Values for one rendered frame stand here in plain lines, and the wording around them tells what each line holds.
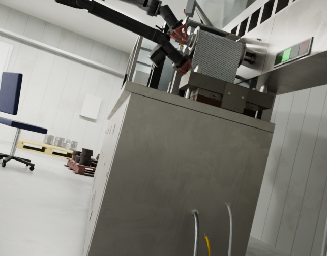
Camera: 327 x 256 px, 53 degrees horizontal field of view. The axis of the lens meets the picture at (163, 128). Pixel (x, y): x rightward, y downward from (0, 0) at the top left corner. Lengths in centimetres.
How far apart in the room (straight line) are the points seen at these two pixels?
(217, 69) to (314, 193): 209
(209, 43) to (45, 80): 706
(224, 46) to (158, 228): 93
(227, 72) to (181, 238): 83
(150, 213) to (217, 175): 31
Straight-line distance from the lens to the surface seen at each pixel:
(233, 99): 145
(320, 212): 343
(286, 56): 150
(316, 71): 151
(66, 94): 856
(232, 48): 173
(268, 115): 191
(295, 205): 360
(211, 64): 167
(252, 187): 145
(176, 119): 132
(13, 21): 865
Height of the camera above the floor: 67
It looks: 4 degrees up
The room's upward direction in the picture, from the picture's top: 14 degrees clockwise
